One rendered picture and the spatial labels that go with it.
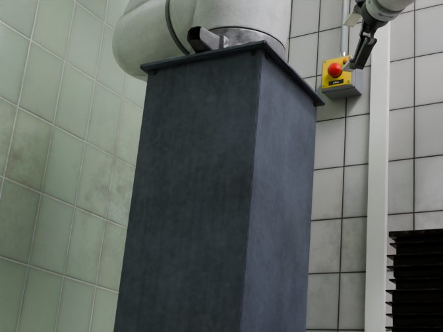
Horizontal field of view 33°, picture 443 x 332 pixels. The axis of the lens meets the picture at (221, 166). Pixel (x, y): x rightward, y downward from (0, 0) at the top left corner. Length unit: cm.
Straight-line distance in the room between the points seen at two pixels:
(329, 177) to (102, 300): 77
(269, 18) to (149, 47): 25
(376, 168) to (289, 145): 95
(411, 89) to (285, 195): 109
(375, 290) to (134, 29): 96
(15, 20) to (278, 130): 71
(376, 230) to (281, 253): 95
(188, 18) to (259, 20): 13
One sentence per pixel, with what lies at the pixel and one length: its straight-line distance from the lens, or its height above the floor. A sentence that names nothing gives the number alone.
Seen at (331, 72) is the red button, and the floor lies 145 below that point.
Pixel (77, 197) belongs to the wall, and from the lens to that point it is 165.
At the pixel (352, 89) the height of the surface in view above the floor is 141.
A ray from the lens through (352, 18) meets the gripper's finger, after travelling 204.
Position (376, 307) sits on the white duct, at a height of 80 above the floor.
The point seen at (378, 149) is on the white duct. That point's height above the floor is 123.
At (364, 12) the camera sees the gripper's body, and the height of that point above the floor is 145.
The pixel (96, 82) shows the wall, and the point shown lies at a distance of 175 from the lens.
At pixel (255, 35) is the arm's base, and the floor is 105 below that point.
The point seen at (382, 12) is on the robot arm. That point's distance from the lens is 181.
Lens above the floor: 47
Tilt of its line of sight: 19 degrees up
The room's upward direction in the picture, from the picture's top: 5 degrees clockwise
